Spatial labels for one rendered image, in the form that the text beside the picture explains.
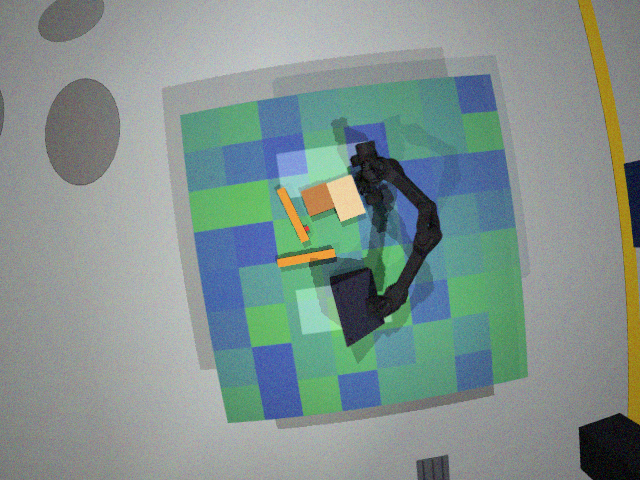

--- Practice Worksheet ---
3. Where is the orange board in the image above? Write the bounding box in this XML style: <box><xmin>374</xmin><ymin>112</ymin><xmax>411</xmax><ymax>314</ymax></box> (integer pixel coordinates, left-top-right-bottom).
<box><xmin>277</xmin><ymin>249</ymin><xmax>336</xmax><ymax>267</ymax></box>
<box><xmin>277</xmin><ymin>187</ymin><xmax>309</xmax><ymax>243</ymax></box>

